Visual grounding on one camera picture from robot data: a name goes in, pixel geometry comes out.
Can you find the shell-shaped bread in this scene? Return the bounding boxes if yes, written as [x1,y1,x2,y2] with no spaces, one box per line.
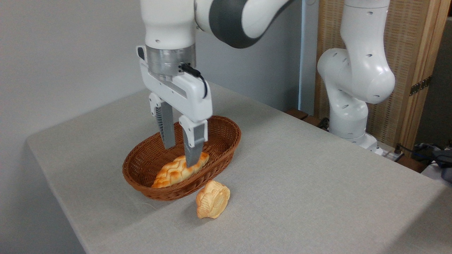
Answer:
[196,180,231,219]

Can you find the wooden woven screen panel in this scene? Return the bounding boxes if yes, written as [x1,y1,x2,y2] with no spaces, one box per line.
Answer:
[314,0,452,149]

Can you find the brown wicker basket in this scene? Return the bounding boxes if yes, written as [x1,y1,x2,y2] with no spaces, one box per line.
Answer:
[122,115,242,201]

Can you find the white wall conduit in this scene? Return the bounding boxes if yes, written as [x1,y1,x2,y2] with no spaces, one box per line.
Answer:
[298,0,306,110]

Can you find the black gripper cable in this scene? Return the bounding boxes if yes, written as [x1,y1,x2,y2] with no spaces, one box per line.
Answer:
[178,63,208,99]

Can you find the grey device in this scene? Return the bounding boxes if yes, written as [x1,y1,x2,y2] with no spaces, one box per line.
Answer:
[433,150,452,182]

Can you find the braided bread loaf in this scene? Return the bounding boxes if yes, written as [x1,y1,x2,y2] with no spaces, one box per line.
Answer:
[151,152,210,188]

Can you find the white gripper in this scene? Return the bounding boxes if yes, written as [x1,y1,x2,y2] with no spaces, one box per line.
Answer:
[136,45,213,168]

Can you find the metal screen hinge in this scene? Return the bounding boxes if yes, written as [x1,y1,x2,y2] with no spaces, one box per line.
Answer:
[410,76,432,96]

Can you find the dark cable bundle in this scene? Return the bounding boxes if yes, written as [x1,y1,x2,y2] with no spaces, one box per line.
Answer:
[395,142,452,167]

